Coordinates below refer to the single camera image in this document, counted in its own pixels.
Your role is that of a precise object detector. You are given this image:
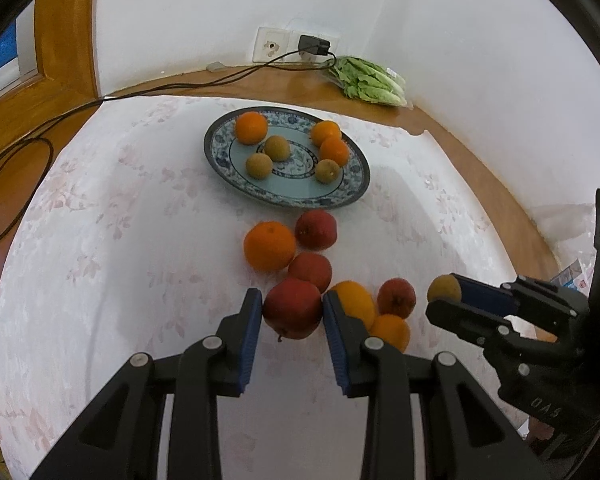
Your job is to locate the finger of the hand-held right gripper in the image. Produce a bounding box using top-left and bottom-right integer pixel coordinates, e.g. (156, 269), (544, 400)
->
(425, 299), (561, 357)
(452, 274), (588, 331)

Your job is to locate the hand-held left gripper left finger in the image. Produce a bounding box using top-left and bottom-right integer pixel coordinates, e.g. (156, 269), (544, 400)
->
(30, 287), (264, 480)

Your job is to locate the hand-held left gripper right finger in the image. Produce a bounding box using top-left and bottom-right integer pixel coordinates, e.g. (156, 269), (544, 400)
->
(321, 290), (546, 480)

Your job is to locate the brown kiwi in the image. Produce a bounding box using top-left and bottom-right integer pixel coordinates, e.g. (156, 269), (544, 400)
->
(264, 135), (291, 162)
(313, 159), (342, 184)
(245, 153), (273, 179)
(426, 274), (462, 304)

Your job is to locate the orange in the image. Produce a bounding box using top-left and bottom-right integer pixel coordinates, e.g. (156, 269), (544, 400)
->
(243, 221), (297, 274)
(319, 137), (351, 168)
(369, 314), (411, 353)
(235, 111), (269, 146)
(330, 280), (377, 331)
(310, 120), (342, 148)

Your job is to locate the red apple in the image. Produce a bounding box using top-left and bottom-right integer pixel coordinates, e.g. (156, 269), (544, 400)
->
(295, 210), (338, 251)
(262, 278), (324, 341)
(287, 252), (333, 293)
(377, 278), (417, 320)

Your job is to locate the blue floral ceramic plate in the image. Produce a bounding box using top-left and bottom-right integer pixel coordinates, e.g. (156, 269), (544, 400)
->
(203, 107), (371, 211)

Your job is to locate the person's right hand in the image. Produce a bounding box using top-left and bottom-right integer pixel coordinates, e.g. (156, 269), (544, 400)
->
(529, 417), (556, 443)

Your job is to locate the blue white packet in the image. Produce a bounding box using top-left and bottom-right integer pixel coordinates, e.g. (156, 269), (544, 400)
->
(550, 259), (592, 295)

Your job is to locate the clear plastic bag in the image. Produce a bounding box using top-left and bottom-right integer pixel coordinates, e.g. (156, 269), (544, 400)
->
(530, 202), (597, 266)

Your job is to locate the white floral tablecloth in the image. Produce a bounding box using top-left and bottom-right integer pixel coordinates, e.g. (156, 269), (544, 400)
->
(0, 94), (536, 480)

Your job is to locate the bagged green lettuce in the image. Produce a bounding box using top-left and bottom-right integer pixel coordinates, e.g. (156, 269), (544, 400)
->
(325, 56), (410, 107)

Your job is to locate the white socket plate with hole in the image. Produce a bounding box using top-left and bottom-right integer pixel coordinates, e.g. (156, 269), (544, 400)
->
(252, 26), (296, 64)

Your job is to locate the black charger plug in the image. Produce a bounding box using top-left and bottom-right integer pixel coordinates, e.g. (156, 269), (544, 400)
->
(298, 35), (337, 57)

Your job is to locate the window glass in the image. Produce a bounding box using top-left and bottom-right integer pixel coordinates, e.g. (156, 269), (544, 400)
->
(0, 12), (37, 86)

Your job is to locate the black cable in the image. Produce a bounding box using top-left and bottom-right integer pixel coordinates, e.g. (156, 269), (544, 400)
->
(0, 50), (338, 248)

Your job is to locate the white wall socket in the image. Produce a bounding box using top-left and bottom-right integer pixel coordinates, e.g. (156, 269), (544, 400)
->
(294, 30), (340, 64)

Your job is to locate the wooden window frame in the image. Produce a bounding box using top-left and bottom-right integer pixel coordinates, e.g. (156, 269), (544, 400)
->
(32, 0), (103, 98)

